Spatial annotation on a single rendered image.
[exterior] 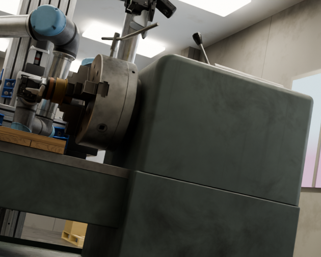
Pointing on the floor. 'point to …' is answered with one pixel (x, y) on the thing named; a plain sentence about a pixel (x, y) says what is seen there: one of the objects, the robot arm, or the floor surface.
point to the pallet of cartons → (75, 232)
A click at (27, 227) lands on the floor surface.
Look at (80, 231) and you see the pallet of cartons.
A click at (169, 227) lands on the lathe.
